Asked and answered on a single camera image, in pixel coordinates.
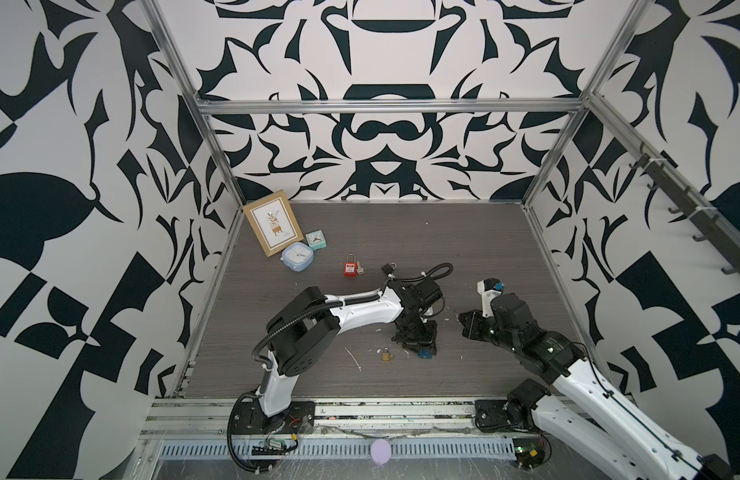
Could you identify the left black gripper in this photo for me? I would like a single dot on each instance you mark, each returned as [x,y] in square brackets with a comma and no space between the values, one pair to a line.
[430,342]

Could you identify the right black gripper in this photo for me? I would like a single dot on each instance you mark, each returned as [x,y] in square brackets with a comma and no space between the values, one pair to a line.
[470,329]

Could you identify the small black padlock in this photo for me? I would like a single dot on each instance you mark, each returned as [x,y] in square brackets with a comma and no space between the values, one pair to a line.
[389,268]

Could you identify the red padlock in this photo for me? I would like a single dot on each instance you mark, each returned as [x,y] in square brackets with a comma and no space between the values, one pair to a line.
[350,268]

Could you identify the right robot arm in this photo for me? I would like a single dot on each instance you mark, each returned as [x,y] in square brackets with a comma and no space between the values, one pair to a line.
[568,398]

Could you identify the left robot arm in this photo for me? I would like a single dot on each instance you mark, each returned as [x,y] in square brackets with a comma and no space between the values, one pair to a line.
[296,338]

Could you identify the purple round lid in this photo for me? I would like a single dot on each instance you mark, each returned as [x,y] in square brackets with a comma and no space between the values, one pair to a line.
[381,451]

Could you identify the green square alarm clock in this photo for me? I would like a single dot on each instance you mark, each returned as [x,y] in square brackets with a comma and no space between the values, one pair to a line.
[316,240]

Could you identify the right circuit board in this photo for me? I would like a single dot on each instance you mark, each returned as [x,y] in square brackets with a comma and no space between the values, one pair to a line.
[531,453]

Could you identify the circuit board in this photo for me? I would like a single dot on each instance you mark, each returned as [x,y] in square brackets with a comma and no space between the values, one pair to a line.
[274,447]
[531,453]

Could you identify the blue square alarm clock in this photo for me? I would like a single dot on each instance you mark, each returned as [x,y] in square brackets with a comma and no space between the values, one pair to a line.
[297,256]

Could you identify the left circuit board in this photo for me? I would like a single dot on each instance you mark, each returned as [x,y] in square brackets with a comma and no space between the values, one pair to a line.
[274,447]

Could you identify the black coat hook rack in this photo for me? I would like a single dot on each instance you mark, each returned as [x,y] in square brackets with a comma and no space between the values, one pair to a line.
[689,204]

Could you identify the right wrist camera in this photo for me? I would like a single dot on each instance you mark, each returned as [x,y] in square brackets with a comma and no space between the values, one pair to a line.
[489,289]

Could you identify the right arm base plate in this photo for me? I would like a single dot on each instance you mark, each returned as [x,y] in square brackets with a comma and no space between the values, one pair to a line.
[499,416]

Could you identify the white slotted cable duct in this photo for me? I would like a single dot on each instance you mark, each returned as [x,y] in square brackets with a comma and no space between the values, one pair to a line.
[357,448]

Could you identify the wooden picture frame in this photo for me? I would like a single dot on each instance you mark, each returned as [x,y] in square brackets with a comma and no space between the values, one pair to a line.
[273,222]

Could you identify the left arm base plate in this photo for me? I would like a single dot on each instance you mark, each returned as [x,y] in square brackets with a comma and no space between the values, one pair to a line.
[248,418]

